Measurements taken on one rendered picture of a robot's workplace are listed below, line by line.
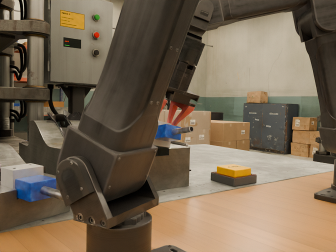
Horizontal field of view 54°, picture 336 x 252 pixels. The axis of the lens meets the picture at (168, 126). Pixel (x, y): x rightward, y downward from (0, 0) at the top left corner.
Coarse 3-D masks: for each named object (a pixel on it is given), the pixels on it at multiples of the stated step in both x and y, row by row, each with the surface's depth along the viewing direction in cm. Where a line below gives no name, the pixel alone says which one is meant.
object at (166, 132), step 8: (160, 128) 67; (168, 128) 66; (176, 128) 66; (184, 128) 63; (192, 128) 63; (160, 136) 67; (168, 136) 66; (176, 136) 67; (160, 144) 70; (168, 144) 71
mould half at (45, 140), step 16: (32, 128) 86; (48, 128) 83; (32, 144) 86; (48, 144) 76; (176, 144) 78; (32, 160) 86; (48, 160) 75; (160, 160) 70; (176, 160) 72; (160, 176) 70; (176, 176) 73
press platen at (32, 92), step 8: (0, 88) 122; (8, 88) 122; (16, 88) 122; (24, 88) 122; (32, 88) 122; (40, 88) 123; (0, 96) 122; (8, 96) 122; (16, 96) 122; (24, 96) 122; (32, 96) 122; (40, 96) 124; (48, 96) 127; (24, 104) 165; (16, 112) 185; (24, 112) 169; (16, 120) 185
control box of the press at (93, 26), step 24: (48, 0) 138; (72, 0) 143; (96, 0) 150; (72, 24) 144; (96, 24) 151; (48, 48) 140; (72, 48) 145; (96, 48) 151; (48, 72) 141; (72, 72) 145; (96, 72) 152; (72, 96) 151
